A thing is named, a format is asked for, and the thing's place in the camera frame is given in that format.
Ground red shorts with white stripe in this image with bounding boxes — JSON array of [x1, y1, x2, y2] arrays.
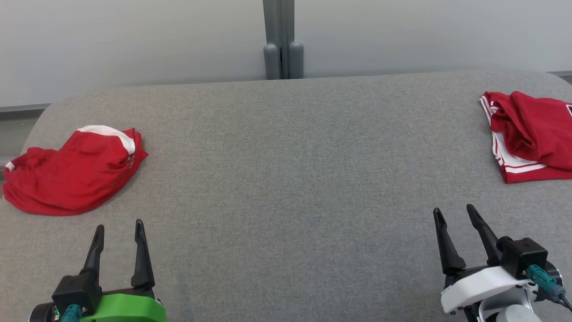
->
[[2, 125, 148, 216]]

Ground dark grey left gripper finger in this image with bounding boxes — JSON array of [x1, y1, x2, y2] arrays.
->
[[130, 219, 156, 288], [80, 225, 105, 277]]

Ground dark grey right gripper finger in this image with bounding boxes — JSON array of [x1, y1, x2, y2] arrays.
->
[[433, 208, 467, 276], [467, 204, 501, 267]]

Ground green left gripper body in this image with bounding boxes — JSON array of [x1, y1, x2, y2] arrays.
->
[[80, 286, 167, 322]]

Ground red shirt with white sleeves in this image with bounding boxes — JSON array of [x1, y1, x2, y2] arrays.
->
[[479, 91, 572, 184]]

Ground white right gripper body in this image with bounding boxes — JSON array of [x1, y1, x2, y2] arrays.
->
[[440, 265, 539, 314]]

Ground grey partition post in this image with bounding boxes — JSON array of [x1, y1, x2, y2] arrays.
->
[[281, 0, 304, 79], [263, 0, 282, 80]]

